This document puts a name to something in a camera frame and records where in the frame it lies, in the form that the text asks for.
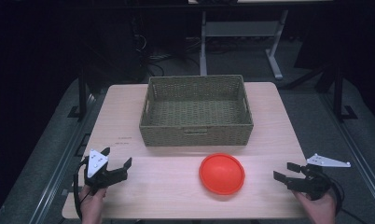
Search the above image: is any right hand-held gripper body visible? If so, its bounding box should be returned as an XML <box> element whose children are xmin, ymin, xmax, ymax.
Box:
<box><xmin>285</xmin><ymin>153</ymin><xmax>353</xmax><ymax>202</ymax></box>

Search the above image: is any person's left hand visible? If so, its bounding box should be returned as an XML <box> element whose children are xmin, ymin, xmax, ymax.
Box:
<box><xmin>78</xmin><ymin>185</ymin><xmax>108</xmax><ymax>224</ymax></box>

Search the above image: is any green woven basket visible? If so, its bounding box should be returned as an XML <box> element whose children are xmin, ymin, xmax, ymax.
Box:
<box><xmin>138</xmin><ymin>74</ymin><xmax>255</xmax><ymax>147</ymax></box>

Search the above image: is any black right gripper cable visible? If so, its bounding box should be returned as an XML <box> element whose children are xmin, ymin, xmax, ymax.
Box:
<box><xmin>319</xmin><ymin>170</ymin><xmax>364</xmax><ymax>221</ymax></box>

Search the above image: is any person's right hand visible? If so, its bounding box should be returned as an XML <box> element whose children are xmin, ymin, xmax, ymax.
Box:
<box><xmin>292</xmin><ymin>189</ymin><xmax>338</xmax><ymax>224</ymax></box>

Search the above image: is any white metal desk frame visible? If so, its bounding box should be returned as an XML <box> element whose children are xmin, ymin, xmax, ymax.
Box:
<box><xmin>199</xmin><ymin>9</ymin><xmax>290</xmax><ymax>81</ymax></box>

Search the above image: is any grey aluminium rail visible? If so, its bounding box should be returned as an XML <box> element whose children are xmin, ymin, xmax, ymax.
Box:
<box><xmin>318</xmin><ymin>91</ymin><xmax>375</xmax><ymax>217</ymax></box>
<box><xmin>28</xmin><ymin>92</ymin><xmax>98</xmax><ymax>224</ymax></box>

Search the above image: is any orange plastic bowl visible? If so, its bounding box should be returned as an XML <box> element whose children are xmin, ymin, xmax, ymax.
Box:
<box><xmin>198</xmin><ymin>152</ymin><xmax>246</xmax><ymax>196</ymax></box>

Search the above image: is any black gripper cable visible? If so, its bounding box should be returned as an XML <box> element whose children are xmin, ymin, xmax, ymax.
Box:
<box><xmin>72</xmin><ymin>156</ymin><xmax>95</xmax><ymax>220</ymax></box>
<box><xmin>319</xmin><ymin>170</ymin><xmax>364</xmax><ymax>221</ymax></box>

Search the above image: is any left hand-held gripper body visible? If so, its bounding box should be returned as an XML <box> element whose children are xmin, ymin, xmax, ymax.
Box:
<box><xmin>82</xmin><ymin>149</ymin><xmax>129</xmax><ymax>196</ymax></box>

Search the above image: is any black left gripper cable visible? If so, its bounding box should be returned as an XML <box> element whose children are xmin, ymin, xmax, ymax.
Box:
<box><xmin>72</xmin><ymin>156</ymin><xmax>95</xmax><ymax>220</ymax></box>

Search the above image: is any black metal stand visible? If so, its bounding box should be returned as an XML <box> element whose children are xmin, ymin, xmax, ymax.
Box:
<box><xmin>331</xmin><ymin>63</ymin><xmax>359</xmax><ymax>123</ymax></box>
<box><xmin>66</xmin><ymin>66</ymin><xmax>90</xmax><ymax>119</ymax></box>

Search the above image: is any tangle of floor cables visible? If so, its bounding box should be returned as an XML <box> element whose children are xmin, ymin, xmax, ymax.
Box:
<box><xmin>132</xmin><ymin>34</ymin><xmax>202</xmax><ymax>77</ymax></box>

